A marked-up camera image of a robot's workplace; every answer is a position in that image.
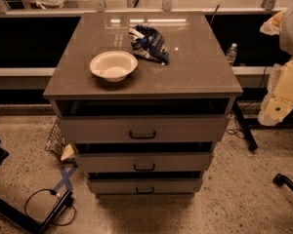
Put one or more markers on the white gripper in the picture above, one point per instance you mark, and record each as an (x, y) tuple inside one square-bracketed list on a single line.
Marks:
[(279, 101)]

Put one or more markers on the grey drawer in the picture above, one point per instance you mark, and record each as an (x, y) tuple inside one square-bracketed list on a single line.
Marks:
[(125, 129), (142, 162), (144, 186)]

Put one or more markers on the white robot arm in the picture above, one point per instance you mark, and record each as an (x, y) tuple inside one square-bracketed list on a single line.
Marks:
[(285, 44)]

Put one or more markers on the grey drawer cabinet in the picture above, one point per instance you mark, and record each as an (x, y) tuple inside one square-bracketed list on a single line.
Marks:
[(197, 81)]

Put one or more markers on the grey top drawer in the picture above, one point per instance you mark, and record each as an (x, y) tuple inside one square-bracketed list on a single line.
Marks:
[(125, 129)]

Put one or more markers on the grey bottom drawer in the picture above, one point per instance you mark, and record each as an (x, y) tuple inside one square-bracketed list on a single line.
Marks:
[(144, 186)]

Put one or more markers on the clear water bottle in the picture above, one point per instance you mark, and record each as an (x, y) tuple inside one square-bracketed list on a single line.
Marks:
[(231, 54)]

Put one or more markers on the black table leg right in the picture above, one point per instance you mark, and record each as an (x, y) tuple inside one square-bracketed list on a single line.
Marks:
[(251, 142)]

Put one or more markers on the black chair base leg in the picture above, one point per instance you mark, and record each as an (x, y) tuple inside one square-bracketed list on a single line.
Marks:
[(280, 179)]

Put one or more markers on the blue chip bag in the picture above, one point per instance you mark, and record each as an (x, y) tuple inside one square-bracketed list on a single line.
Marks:
[(148, 43)]

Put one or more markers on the white paper bowl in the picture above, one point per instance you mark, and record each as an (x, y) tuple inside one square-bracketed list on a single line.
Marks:
[(113, 66)]

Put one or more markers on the black stand leg left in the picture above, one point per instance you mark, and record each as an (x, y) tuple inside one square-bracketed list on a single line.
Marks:
[(28, 223)]

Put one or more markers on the wire mesh basket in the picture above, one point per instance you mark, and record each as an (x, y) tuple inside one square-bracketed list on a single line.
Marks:
[(58, 146)]

